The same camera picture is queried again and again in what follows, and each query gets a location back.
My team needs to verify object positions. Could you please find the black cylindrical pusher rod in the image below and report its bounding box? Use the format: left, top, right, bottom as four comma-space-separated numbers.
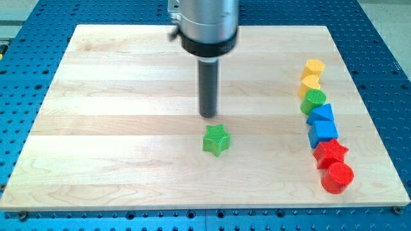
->
198, 59, 218, 118

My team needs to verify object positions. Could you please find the green star block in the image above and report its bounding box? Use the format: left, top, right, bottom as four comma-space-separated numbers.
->
202, 124, 231, 157

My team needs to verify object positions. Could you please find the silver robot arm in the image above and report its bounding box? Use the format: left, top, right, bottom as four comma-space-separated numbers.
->
168, 0, 240, 118

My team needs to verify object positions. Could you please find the red star block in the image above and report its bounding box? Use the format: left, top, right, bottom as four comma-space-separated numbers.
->
313, 138, 349, 169

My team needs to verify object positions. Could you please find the yellow heart block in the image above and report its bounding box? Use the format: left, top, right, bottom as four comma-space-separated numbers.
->
297, 75, 321, 98

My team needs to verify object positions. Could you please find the wooden board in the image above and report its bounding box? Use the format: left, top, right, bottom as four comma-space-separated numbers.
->
1, 25, 410, 212

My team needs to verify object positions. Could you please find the yellow hexagon block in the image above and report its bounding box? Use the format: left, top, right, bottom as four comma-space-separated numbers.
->
301, 59, 326, 79

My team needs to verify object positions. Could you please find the green cylinder block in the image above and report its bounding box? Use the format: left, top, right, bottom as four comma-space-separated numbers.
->
300, 89, 327, 116

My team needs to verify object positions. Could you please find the blue triangle block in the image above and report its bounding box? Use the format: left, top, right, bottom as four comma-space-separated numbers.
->
306, 103, 335, 125

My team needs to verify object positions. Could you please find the blue cube block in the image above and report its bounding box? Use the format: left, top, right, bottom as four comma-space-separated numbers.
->
308, 121, 339, 149

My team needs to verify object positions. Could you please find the red cylinder block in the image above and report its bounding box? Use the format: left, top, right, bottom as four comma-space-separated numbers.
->
321, 162, 354, 194

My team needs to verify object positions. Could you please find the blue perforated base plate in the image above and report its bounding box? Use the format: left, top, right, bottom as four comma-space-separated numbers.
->
1, 1, 410, 230

